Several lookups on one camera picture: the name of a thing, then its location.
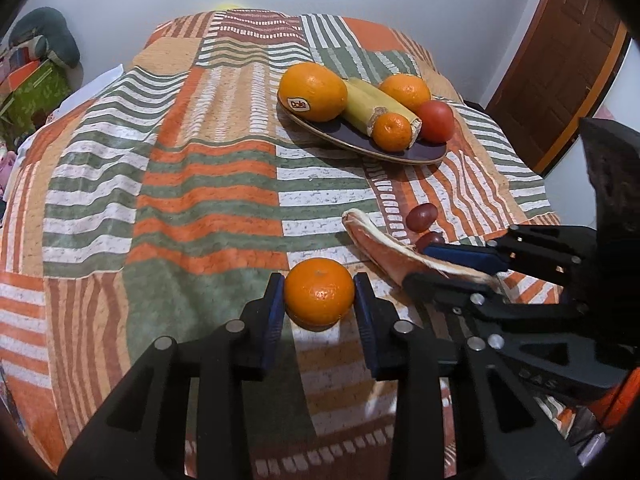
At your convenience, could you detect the grey plush shark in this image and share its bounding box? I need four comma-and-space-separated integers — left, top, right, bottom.
8, 7, 81, 69

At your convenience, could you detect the peeled grapefruit segment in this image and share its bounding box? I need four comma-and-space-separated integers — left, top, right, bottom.
342, 208, 502, 292

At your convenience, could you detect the brown wooden door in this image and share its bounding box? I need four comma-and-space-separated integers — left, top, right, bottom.
486, 0, 628, 175

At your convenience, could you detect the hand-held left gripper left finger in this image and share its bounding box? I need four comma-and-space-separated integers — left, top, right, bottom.
57, 272, 287, 480

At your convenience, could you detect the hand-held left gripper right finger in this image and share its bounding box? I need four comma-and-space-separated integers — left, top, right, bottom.
352, 272, 584, 480

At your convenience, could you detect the large orange with sticker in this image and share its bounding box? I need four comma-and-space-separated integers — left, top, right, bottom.
277, 62, 349, 123

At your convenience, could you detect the dark purple plate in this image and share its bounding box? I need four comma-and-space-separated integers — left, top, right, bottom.
276, 92, 448, 165

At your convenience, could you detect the orange box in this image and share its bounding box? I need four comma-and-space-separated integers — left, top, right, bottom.
0, 58, 42, 92

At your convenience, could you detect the green patterned box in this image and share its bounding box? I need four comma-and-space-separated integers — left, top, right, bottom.
0, 60, 74, 135

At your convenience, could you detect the red tomato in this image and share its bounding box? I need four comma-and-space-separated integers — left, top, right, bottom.
416, 99, 456, 144

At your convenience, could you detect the striped patchwork blanket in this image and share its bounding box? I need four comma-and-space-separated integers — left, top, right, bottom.
0, 9, 562, 480

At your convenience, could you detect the red grape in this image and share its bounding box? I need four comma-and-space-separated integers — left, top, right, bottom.
404, 202, 437, 233
415, 231, 446, 252

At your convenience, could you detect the white cloth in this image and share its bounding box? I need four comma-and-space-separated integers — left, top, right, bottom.
49, 62, 124, 117

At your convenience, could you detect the small mandarin orange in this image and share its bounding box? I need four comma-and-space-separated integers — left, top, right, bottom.
372, 111, 414, 153

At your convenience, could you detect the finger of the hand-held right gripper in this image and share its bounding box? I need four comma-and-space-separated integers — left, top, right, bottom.
402, 272, 592, 324
421, 226, 584, 282

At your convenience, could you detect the green sugarcane piece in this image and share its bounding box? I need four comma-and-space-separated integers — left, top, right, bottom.
352, 77, 422, 140
341, 79, 390, 137

